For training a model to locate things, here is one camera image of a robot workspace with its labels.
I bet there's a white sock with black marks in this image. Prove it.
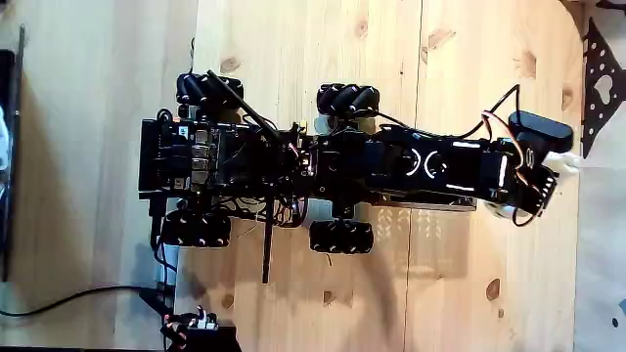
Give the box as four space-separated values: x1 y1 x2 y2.
483 151 582 223

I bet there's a black leader arm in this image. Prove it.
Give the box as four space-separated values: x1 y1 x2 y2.
159 305 242 352

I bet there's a black mecanum wheel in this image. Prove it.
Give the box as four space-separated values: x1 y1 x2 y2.
175 72 246 111
160 210 233 248
316 83 382 119
308 219 376 256

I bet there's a black monitor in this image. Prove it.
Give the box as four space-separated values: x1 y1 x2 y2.
0 24 26 284

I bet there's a black antenna rod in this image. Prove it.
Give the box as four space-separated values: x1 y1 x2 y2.
205 69 278 141
261 195 275 286

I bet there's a red white servo cable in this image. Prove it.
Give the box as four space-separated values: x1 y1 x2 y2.
480 110 545 229

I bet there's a black camera cable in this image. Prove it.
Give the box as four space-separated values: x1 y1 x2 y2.
375 83 522 141

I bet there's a black oval camera box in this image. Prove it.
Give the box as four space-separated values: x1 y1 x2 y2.
507 110 575 154

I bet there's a black perforated heart panel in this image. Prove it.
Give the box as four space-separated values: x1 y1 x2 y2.
580 17 626 160

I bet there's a black power cable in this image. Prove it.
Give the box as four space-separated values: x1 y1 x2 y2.
0 284 176 319

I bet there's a black base cable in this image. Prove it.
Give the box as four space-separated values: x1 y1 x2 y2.
148 195 179 275

